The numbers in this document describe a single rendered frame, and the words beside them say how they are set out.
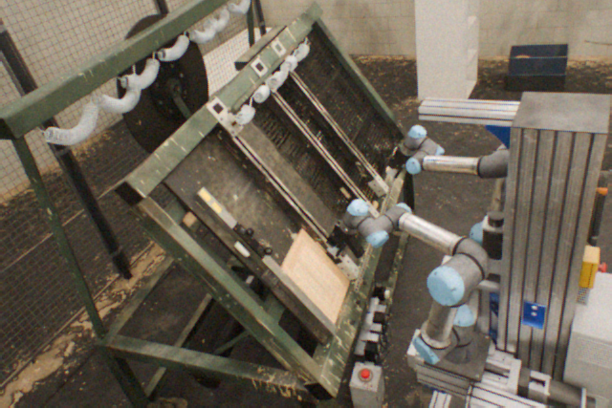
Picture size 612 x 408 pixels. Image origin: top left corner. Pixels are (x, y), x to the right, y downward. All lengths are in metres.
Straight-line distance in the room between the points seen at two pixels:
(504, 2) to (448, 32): 1.45
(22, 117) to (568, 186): 1.95
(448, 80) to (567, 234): 4.53
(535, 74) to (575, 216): 4.71
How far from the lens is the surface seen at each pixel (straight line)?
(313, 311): 2.41
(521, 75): 6.44
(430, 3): 5.97
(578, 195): 1.76
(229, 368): 2.64
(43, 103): 2.26
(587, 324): 2.16
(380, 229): 1.89
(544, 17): 7.30
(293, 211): 2.49
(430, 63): 6.20
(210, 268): 2.06
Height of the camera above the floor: 2.84
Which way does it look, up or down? 33 degrees down
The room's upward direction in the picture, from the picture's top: 12 degrees counter-clockwise
